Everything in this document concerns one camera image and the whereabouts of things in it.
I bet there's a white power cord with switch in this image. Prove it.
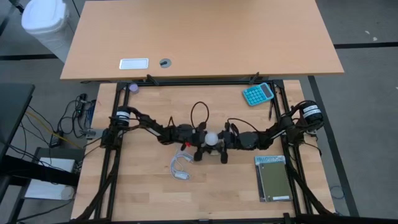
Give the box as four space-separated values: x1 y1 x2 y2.
169 150 195 182

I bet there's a light wooden desk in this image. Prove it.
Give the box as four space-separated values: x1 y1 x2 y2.
60 0 345 82

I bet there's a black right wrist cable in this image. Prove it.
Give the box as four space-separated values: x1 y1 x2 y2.
225 117 261 134

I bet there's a black power adapter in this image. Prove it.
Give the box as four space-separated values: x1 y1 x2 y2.
49 133 62 149

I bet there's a teal tray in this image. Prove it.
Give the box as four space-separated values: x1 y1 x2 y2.
242 82 275 107

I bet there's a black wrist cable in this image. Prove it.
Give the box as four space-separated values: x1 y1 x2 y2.
225 117 261 134
190 101 210 130

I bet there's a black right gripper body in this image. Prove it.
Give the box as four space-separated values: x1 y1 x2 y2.
219 131 241 149

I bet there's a white light bulb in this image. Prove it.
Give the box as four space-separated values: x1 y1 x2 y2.
204 131 220 147

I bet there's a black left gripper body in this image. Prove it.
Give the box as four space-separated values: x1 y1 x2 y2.
188 132 208 149

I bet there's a green Yellowstone notebook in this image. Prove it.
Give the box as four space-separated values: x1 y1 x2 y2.
254 154 294 203

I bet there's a white box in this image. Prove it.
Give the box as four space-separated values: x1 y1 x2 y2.
24 157 77 202

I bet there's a white rectangular desk plate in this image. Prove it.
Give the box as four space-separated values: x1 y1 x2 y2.
119 58 150 70

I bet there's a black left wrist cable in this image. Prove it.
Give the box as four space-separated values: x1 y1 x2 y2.
190 101 210 130

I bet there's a black side table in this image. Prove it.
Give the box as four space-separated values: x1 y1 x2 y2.
0 82 35 162

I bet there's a black aluminium table frame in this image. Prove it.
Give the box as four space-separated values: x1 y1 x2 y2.
73 79 338 224

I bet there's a white lined trash bin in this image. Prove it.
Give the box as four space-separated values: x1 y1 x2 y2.
21 0 75 63

